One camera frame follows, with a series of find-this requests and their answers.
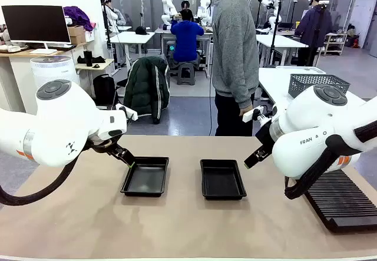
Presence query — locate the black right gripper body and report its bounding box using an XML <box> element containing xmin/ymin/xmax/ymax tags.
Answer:
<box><xmin>255</xmin><ymin>121</ymin><xmax>276</xmax><ymax>153</ymax></box>

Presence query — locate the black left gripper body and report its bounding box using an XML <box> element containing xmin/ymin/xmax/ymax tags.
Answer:
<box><xmin>100</xmin><ymin>139</ymin><xmax>130</xmax><ymax>160</ymax></box>

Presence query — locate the black plastic ESD tray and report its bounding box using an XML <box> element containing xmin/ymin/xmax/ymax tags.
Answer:
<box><xmin>200</xmin><ymin>158</ymin><xmax>247</xmax><ymax>201</ymax></box>
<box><xmin>120</xmin><ymin>156</ymin><xmax>170</xmax><ymax>197</ymax></box>

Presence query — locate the person's right forearm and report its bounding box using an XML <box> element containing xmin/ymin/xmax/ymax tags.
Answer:
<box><xmin>232</xmin><ymin>75</ymin><xmax>257</xmax><ymax>110</ymax></box>

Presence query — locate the large white table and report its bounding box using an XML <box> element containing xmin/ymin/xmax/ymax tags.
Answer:
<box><xmin>258</xmin><ymin>66</ymin><xmax>377</xmax><ymax>117</ymax></box>

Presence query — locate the black backpack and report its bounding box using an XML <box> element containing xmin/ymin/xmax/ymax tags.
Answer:
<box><xmin>92</xmin><ymin>74</ymin><xmax>116</xmax><ymax>107</ymax></box>

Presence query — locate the grey plastic basket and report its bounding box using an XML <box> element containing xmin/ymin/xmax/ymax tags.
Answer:
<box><xmin>287</xmin><ymin>74</ymin><xmax>351</xmax><ymax>99</ymax></box>

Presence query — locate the dark green puffer jacket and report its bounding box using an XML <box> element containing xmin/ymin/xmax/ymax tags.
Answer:
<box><xmin>123</xmin><ymin>56</ymin><xmax>171</xmax><ymax>125</ymax></box>

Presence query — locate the small wooden side table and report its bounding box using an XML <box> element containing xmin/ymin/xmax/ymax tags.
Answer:
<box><xmin>75</xmin><ymin>59</ymin><xmax>115</xmax><ymax>97</ymax></box>

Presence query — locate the black slotted board rack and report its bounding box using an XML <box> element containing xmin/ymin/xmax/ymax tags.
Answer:
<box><xmin>303</xmin><ymin>169</ymin><xmax>377</xmax><ymax>234</ymax></box>

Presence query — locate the person in grey sweater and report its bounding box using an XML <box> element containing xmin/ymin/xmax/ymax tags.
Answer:
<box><xmin>211</xmin><ymin>0</ymin><xmax>260</xmax><ymax>137</ymax></box>

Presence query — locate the black tripod stand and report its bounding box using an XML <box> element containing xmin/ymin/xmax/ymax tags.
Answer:
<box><xmin>269</xmin><ymin>0</ymin><xmax>283</xmax><ymax>67</ymax></box>

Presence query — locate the white air purifier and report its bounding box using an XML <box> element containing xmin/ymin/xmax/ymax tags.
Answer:
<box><xmin>29</xmin><ymin>56</ymin><xmax>81</xmax><ymax>88</ymax></box>

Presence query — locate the grey plastic stool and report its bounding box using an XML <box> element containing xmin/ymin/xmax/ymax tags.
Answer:
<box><xmin>176</xmin><ymin>62</ymin><xmax>197</xmax><ymax>85</ymax></box>

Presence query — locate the white storage shelf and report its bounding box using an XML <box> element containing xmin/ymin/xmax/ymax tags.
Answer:
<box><xmin>323</xmin><ymin>32</ymin><xmax>348</xmax><ymax>56</ymax></box>

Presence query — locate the brown cardboard box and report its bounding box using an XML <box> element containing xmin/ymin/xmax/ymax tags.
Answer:
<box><xmin>67</xmin><ymin>25</ymin><xmax>87</xmax><ymax>45</ymax></box>

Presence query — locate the person in dark jacket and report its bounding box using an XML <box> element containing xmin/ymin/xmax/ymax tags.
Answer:
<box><xmin>294</xmin><ymin>0</ymin><xmax>333</xmax><ymax>67</ymax></box>

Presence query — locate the person in blue hoodie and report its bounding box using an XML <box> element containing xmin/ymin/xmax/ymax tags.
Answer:
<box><xmin>170</xmin><ymin>0</ymin><xmax>205</xmax><ymax>64</ymax></box>

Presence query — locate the grey workbench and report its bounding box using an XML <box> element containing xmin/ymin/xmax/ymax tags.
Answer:
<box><xmin>155</xmin><ymin>27</ymin><xmax>213</xmax><ymax>78</ymax></box>

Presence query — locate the person in white jacket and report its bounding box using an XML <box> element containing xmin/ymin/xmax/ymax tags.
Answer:
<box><xmin>101</xmin><ymin>0</ymin><xmax>127</xmax><ymax>35</ymax></box>

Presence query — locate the wooden top white desk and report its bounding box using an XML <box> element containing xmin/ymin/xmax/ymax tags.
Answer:
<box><xmin>0</xmin><ymin>41</ymin><xmax>89</xmax><ymax>114</ymax></box>

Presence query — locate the purple cloth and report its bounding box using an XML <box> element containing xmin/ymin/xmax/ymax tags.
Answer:
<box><xmin>63</xmin><ymin>6</ymin><xmax>94</xmax><ymax>32</ymax></box>

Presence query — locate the black computer monitor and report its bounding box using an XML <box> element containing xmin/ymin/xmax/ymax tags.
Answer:
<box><xmin>1</xmin><ymin>5</ymin><xmax>72</xmax><ymax>55</ymax></box>

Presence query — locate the grey door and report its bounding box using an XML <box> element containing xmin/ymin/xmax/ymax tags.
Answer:
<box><xmin>350</xmin><ymin>0</ymin><xmax>377</xmax><ymax>49</ymax></box>

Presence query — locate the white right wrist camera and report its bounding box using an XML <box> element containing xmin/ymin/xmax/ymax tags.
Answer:
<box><xmin>242</xmin><ymin>106</ymin><xmax>263</xmax><ymax>123</ymax></box>

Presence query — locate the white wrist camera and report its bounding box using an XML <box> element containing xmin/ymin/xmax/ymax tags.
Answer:
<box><xmin>242</xmin><ymin>106</ymin><xmax>263</xmax><ymax>123</ymax></box>
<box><xmin>115</xmin><ymin>103</ymin><xmax>138</xmax><ymax>123</ymax></box>

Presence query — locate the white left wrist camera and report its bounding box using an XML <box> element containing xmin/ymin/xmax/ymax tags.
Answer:
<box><xmin>115</xmin><ymin>103</ymin><xmax>138</xmax><ymax>123</ymax></box>

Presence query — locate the right arm black cable sleeve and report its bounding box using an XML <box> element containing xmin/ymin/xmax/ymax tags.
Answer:
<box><xmin>284</xmin><ymin>119</ymin><xmax>377</xmax><ymax>200</ymax></box>

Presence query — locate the arm black cable sleeve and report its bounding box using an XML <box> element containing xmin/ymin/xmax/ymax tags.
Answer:
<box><xmin>0</xmin><ymin>143</ymin><xmax>89</xmax><ymax>206</ymax></box>
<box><xmin>284</xmin><ymin>119</ymin><xmax>377</xmax><ymax>200</ymax></box>

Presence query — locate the black hanging cable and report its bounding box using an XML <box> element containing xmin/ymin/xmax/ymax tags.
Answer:
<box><xmin>209</xmin><ymin>75</ymin><xmax>213</xmax><ymax>137</ymax></box>

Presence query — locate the metal frame chair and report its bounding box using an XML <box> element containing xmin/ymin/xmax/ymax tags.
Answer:
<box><xmin>111</xmin><ymin>57</ymin><xmax>171</xmax><ymax>123</ymax></box>

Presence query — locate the left arm black cable sleeve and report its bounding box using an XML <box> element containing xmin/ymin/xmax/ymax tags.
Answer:
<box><xmin>0</xmin><ymin>143</ymin><xmax>89</xmax><ymax>206</ymax></box>

